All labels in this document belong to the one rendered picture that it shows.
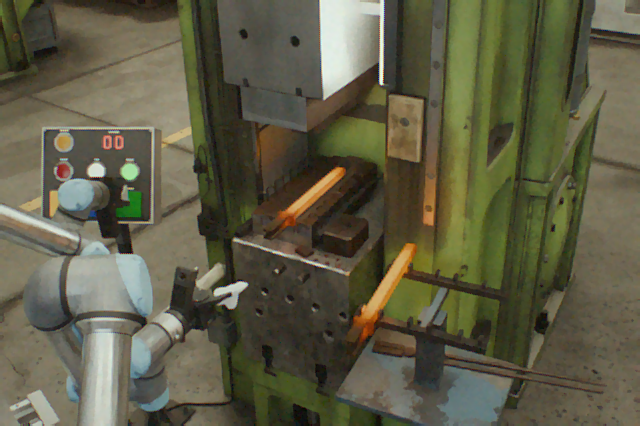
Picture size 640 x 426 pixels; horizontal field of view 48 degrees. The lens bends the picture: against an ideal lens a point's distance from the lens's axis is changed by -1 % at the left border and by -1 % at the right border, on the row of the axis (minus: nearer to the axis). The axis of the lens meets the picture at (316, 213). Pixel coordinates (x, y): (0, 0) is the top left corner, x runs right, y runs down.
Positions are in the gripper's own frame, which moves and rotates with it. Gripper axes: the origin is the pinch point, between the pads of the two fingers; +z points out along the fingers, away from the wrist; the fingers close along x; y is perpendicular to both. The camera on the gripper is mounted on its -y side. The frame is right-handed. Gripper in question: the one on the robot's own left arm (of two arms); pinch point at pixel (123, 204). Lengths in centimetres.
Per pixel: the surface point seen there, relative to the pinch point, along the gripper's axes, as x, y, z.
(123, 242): 8.6, -12.0, 24.3
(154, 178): -7.0, 7.6, 6.3
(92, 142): 11.4, 18.0, 5.2
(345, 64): -63, 36, -15
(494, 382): -102, -45, -10
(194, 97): -16.2, 32.5, 15.6
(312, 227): -54, -6, 0
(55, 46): 227, 146, 446
